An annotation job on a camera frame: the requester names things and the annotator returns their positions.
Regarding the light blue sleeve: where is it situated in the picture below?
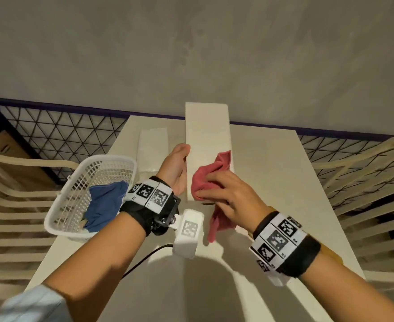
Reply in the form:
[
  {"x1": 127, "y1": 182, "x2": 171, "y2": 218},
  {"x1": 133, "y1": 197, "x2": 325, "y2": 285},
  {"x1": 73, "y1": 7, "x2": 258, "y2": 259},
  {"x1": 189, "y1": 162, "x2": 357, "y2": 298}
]
[{"x1": 0, "y1": 284, "x2": 74, "y2": 322}]

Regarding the person's right hand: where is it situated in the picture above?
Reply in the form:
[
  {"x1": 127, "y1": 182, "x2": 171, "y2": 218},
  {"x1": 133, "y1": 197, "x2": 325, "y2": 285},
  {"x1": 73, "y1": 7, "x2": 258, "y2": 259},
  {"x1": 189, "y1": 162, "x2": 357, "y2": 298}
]
[{"x1": 193, "y1": 169, "x2": 274, "y2": 233}]

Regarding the red cloth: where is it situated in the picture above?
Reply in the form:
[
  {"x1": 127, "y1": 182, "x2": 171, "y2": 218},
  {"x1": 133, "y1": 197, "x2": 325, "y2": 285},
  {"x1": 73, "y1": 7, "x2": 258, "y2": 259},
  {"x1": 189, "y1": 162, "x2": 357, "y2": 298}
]
[{"x1": 191, "y1": 150, "x2": 237, "y2": 244}]

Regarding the white tissues pack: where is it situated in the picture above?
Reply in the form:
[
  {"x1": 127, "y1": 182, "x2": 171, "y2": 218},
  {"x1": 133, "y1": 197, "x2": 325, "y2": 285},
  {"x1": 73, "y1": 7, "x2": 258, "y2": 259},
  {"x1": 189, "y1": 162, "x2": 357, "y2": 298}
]
[{"x1": 137, "y1": 127, "x2": 169, "y2": 175}]

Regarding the black marker-tagged left wristband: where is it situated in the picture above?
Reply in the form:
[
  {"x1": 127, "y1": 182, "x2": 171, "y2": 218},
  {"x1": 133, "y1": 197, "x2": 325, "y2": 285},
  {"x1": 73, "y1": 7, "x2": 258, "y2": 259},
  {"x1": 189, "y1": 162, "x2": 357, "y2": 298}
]
[{"x1": 120, "y1": 176, "x2": 181, "y2": 236}]

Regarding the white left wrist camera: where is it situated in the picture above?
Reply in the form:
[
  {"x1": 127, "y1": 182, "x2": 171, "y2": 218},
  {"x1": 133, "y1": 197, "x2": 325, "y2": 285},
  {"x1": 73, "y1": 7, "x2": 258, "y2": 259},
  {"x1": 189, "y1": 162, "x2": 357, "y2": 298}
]
[{"x1": 172, "y1": 208, "x2": 205, "y2": 259}]

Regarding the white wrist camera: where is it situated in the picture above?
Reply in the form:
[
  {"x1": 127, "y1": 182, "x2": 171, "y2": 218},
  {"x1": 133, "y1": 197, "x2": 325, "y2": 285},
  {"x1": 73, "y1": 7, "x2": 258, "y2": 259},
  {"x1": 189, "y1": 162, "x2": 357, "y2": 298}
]
[
  {"x1": 257, "y1": 260, "x2": 292, "y2": 287},
  {"x1": 172, "y1": 208, "x2": 205, "y2": 259}
]

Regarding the black marker-tagged wristband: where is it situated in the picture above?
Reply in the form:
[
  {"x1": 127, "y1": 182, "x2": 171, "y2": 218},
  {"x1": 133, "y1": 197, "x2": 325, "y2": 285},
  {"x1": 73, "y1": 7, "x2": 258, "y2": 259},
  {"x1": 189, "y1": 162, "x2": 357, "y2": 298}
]
[
  {"x1": 120, "y1": 176, "x2": 181, "y2": 236},
  {"x1": 249, "y1": 211, "x2": 321, "y2": 278}
]

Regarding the person's right forearm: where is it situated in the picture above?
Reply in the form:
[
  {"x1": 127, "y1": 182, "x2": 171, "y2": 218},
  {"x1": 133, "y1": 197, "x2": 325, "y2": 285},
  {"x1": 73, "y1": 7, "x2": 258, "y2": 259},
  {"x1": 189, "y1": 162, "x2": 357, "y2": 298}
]
[{"x1": 297, "y1": 259, "x2": 394, "y2": 322}]

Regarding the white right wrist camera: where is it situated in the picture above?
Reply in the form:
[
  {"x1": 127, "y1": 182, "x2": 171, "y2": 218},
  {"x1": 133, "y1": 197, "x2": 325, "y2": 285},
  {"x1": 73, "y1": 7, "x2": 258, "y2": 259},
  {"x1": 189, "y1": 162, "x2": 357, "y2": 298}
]
[{"x1": 257, "y1": 260, "x2": 292, "y2": 287}]

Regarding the blue cloth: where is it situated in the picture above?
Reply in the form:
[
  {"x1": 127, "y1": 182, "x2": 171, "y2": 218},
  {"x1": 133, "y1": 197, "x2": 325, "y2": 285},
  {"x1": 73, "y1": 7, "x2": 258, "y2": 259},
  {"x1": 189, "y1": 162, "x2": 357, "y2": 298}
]
[{"x1": 83, "y1": 180, "x2": 130, "y2": 233}]

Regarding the black wire mesh fence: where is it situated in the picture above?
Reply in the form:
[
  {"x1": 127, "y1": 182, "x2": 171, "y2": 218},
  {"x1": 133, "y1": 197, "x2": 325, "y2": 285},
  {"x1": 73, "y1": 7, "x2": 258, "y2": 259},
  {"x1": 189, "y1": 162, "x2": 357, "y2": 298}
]
[{"x1": 0, "y1": 96, "x2": 394, "y2": 207}]

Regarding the person's left hand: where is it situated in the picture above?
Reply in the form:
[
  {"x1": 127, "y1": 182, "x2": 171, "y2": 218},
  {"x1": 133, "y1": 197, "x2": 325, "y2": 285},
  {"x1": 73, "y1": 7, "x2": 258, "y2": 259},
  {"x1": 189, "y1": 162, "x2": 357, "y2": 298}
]
[{"x1": 155, "y1": 143, "x2": 192, "y2": 196}]

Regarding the black left camera cable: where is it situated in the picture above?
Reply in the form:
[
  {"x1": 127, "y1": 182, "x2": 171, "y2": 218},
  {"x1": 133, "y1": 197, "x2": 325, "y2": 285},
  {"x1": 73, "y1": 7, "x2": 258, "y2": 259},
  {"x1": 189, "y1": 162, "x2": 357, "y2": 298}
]
[{"x1": 121, "y1": 243, "x2": 175, "y2": 280}]

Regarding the person's left forearm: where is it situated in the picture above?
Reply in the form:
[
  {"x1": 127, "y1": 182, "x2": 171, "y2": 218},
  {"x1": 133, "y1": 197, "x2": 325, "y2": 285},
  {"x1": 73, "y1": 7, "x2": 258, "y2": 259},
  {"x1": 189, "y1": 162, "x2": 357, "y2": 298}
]
[{"x1": 42, "y1": 211, "x2": 148, "y2": 322}]

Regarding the cream tissue box base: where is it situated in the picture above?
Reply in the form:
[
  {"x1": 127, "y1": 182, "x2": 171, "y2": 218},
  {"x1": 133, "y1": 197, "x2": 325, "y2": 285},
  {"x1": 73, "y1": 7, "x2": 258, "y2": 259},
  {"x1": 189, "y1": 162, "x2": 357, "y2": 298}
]
[{"x1": 184, "y1": 102, "x2": 235, "y2": 203}]

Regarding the black marker-tagged right wristband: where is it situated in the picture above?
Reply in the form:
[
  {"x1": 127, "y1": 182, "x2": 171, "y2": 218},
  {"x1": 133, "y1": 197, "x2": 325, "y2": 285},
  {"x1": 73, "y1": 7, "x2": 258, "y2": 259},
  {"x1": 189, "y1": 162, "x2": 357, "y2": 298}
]
[{"x1": 249, "y1": 211, "x2": 321, "y2": 278}]

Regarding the cream slatted chair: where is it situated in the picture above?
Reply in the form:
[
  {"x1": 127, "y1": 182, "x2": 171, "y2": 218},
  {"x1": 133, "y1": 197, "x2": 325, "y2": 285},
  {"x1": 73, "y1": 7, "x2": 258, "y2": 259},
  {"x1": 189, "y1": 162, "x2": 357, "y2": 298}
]
[
  {"x1": 0, "y1": 149, "x2": 81, "y2": 299},
  {"x1": 312, "y1": 137, "x2": 394, "y2": 291}
]

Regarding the brown cardboard box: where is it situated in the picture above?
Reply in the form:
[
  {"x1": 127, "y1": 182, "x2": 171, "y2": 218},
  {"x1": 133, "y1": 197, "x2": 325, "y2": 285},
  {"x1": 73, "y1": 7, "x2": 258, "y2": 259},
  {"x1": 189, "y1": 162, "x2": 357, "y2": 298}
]
[{"x1": 0, "y1": 130, "x2": 56, "y2": 192}]

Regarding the wooden lid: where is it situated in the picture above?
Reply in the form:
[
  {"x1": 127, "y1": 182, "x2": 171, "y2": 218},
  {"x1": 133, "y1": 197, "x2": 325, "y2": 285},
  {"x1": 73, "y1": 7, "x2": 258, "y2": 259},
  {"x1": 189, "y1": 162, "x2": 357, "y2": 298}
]
[{"x1": 247, "y1": 206, "x2": 344, "y2": 266}]

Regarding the white plastic mesh basket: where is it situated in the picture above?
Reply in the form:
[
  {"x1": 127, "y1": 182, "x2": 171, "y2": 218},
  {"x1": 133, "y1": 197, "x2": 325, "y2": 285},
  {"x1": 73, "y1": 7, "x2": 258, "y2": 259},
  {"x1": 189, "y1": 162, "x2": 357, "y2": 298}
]
[{"x1": 44, "y1": 154, "x2": 138, "y2": 244}]

